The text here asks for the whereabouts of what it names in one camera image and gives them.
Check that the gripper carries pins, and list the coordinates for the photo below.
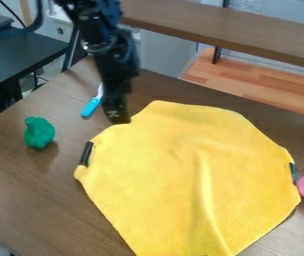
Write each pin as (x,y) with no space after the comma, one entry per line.
(116,65)

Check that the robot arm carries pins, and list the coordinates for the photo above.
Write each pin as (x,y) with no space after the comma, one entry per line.
(92,20)

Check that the green toy broccoli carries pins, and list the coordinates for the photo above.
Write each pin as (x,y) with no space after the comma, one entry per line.
(39,133)

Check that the yellow cloth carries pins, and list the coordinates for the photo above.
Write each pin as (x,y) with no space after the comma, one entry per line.
(190,173)

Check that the blue and white tool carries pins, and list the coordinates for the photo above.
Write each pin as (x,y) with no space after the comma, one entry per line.
(90,108)

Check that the black desk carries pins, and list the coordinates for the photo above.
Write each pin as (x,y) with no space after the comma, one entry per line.
(12,56)

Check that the brown wooden table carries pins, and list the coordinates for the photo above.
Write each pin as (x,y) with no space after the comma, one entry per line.
(230,26)

